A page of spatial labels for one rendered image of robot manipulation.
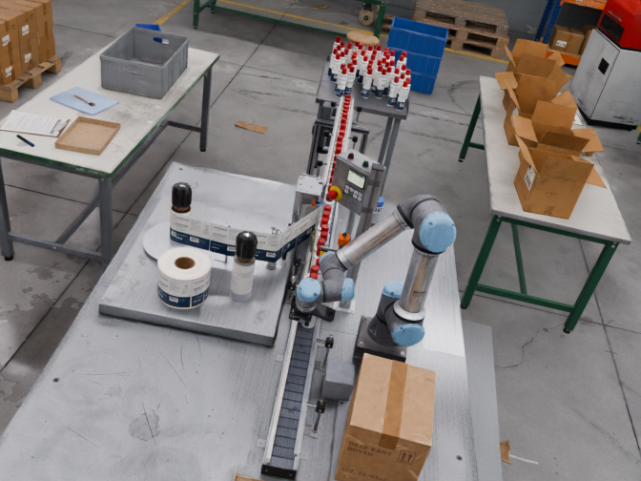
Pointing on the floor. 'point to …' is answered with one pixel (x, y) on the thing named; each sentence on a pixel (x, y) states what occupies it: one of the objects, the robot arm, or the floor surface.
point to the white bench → (134, 134)
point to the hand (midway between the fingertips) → (307, 321)
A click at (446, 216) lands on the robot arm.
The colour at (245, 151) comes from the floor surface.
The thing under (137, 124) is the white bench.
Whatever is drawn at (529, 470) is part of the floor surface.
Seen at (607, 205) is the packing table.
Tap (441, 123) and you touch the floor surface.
